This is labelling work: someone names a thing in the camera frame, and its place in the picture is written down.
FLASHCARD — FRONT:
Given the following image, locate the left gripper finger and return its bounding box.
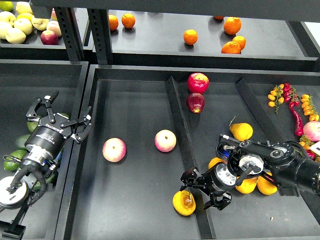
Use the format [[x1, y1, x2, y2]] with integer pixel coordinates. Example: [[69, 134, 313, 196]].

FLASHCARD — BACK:
[[60, 106, 93, 144], [25, 90, 59, 123]]

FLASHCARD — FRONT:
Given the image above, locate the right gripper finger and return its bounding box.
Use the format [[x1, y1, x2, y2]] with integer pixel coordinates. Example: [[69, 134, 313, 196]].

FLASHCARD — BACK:
[[179, 166, 207, 191], [203, 192, 232, 211]]

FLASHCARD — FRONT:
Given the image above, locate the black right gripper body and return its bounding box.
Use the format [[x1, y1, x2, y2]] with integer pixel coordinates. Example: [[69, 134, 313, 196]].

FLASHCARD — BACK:
[[201, 166, 237, 200]]

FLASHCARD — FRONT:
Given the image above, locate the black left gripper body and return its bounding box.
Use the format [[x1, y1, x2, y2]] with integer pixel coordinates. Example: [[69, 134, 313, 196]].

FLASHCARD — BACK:
[[26, 113, 72, 159]]

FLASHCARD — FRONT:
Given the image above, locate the yellow pear with stem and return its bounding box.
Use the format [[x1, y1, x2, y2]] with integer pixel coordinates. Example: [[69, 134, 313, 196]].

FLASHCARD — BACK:
[[172, 190, 196, 216]]

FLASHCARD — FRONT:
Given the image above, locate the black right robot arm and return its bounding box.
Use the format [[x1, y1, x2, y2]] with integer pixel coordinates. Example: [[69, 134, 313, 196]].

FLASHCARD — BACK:
[[180, 134, 320, 210]]

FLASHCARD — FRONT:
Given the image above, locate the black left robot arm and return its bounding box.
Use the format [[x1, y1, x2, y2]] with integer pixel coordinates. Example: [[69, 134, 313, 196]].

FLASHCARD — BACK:
[[0, 92, 93, 240]]

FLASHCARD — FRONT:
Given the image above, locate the yellow pear far left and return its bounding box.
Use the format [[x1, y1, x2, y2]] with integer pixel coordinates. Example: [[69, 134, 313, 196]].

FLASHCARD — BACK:
[[208, 157, 228, 169]]

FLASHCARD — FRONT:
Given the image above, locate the yellow pear lower pile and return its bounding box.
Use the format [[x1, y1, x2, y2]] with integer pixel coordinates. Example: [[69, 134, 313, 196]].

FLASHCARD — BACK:
[[235, 177, 258, 194]]

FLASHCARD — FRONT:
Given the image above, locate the green avocado pile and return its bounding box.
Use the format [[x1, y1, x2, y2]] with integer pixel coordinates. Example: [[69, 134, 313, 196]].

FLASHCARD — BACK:
[[4, 112, 70, 184]]

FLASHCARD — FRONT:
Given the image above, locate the yellow pear near divider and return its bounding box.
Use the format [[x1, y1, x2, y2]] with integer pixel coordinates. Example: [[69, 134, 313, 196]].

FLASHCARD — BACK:
[[229, 116, 254, 142]]

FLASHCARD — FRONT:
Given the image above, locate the pink apple left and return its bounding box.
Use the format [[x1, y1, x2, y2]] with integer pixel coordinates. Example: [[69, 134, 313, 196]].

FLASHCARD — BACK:
[[102, 137, 126, 163]]

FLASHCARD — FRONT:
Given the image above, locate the pink apple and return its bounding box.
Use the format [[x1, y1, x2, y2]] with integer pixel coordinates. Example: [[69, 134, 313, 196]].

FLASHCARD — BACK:
[[154, 129, 177, 153], [102, 137, 126, 163]]

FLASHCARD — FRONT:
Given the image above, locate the pink apple centre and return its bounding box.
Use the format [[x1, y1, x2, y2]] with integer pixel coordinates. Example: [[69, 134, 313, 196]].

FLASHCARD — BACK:
[[154, 129, 177, 153]]

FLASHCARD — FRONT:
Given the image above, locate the black centre tray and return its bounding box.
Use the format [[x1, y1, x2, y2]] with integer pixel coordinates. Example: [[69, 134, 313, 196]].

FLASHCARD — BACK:
[[56, 65, 320, 240]]

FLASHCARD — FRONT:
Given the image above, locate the dark red apple lower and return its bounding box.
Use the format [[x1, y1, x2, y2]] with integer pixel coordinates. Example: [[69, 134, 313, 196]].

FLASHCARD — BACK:
[[186, 92, 205, 114]]

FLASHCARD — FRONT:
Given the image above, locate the red apple on shelf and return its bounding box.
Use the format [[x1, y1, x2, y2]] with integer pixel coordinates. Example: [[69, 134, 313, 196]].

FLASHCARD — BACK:
[[40, 30, 59, 45]]

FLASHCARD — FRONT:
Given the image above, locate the pale yellow apple front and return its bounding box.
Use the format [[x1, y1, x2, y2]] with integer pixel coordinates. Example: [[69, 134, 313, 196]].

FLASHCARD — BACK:
[[5, 28, 27, 44]]

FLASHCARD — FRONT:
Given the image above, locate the cherry tomato cluster lower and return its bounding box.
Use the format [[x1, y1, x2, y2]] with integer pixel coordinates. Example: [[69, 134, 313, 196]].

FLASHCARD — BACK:
[[292, 135, 320, 163]]

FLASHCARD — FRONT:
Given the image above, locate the red chili pepper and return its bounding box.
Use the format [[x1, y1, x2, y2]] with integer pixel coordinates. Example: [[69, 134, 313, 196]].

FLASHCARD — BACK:
[[289, 101, 304, 137]]

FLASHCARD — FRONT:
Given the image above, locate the red apple upper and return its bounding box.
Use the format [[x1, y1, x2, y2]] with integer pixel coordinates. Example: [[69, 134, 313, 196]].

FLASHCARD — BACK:
[[187, 72, 210, 94]]

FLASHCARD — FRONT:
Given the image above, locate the pink apple right edge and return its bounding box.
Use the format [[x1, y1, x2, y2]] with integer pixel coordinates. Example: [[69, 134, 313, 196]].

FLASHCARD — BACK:
[[303, 121, 320, 142]]

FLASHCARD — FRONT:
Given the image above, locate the cherry tomato vine upper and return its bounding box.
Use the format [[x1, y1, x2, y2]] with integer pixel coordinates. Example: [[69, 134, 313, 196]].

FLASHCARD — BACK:
[[267, 82, 300, 114]]

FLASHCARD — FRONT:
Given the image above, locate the yellow cherry tomato vine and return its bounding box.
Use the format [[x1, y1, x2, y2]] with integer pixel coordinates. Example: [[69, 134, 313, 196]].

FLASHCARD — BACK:
[[300, 94, 320, 122]]

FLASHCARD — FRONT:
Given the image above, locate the black upper shelf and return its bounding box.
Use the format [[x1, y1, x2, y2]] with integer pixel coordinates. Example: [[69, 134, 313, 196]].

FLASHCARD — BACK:
[[82, 8, 319, 72]]

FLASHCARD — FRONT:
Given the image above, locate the orange on shelf left edge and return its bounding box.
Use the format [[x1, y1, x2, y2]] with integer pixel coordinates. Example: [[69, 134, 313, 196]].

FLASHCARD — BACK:
[[108, 14, 119, 31]]

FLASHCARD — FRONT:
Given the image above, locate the orange on shelf front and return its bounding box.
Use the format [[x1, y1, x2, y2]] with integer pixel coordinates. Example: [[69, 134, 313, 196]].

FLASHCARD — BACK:
[[221, 41, 242, 54]]

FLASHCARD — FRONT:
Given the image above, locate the orange on shelf right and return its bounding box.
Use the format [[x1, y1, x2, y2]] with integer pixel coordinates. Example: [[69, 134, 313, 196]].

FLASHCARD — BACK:
[[232, 35, 247, 50]]

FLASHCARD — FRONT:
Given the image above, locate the orange on shelf centre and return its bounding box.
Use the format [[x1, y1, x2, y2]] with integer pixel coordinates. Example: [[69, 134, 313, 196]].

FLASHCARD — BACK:
[[183, 29, 198, 45]]

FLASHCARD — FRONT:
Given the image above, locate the large orange on shelf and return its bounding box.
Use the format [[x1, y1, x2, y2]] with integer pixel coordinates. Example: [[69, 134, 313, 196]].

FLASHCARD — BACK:
[[223, 17, 242, 35]]

